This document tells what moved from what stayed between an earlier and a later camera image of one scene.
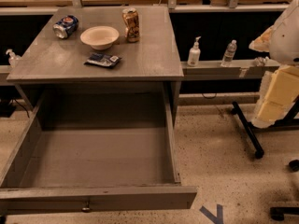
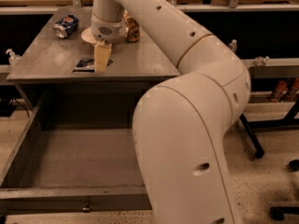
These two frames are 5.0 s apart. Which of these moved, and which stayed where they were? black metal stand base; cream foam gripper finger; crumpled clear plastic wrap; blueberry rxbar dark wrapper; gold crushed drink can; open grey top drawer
Moved: cream foam gripper finger; blueberry rxbar dark wrapper
Stayed: black metal stand base; open grey top drawer; gold crushed drink can; crumpled clear plastic wrap
